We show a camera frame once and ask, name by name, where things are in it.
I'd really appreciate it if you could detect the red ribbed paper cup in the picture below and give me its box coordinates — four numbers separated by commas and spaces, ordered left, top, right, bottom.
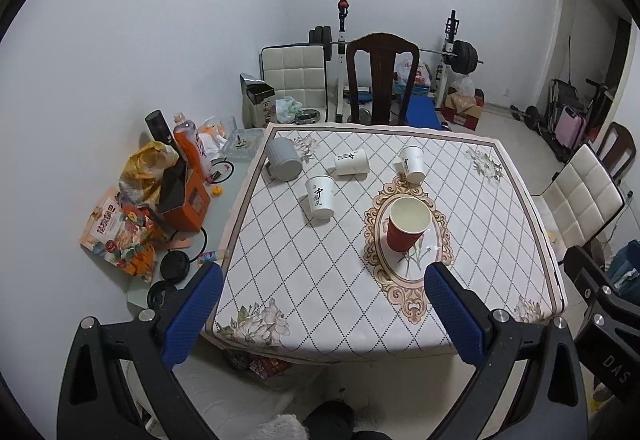
386, 197, 432, 253

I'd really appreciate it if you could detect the white paper cup right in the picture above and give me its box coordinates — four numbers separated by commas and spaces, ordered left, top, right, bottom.
399, 145, 426, 185

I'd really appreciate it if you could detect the white paper cup middle lying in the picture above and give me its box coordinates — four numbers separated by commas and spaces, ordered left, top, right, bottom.
334, 148, 370, 176

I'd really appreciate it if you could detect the white paper cup front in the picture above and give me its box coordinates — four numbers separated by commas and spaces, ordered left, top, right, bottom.
306, 175, 335, 220

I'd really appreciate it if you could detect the cream padded chair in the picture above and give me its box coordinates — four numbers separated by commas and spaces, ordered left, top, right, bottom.
533, 145, 625, 263
259, 44, 328, 121

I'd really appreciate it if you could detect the black round lid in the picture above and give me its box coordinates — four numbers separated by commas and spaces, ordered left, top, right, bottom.
160, 251, 191, 284

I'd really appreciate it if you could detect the colourful snack bag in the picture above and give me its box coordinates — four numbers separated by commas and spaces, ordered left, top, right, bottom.
80, 188, 168, 284

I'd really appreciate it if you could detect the pink suitcase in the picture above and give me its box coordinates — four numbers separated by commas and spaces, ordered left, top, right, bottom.
554, 107, 586, 151

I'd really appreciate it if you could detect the orange box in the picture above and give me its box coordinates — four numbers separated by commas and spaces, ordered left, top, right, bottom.
157, 160, 210, 233

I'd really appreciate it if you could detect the yellow plastic bag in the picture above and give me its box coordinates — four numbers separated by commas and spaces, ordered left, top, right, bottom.
118, 141, 180, 205

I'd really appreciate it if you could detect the cardboard box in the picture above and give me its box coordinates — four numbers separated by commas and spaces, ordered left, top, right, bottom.
442, 87, 485, 130

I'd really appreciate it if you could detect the patterned white tablecloth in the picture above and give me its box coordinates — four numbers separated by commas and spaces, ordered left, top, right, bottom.
204, 124, 567, 363

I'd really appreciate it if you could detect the blue mat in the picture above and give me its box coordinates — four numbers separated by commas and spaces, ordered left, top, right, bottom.
405, 96, 442, 130

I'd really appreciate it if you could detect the orange drink bottle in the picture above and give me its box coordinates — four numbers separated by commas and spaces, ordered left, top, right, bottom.
174, 112, 208, 180

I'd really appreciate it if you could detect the barbell with weight plates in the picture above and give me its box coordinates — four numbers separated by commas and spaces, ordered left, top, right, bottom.
308, 26, 483, 74

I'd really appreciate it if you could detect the grey mug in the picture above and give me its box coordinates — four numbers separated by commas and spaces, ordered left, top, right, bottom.
266, 137, 303, 182

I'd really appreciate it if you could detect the dark bin with lid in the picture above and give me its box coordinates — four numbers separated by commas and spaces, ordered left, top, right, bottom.
240, 73, 277, 128

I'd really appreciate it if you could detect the dark wooden chair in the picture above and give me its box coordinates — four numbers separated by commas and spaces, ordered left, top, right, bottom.
346, 32, 420, 125

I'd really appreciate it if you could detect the cream padded chair back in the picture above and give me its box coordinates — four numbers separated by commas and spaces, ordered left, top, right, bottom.
259, 44, 328, 121

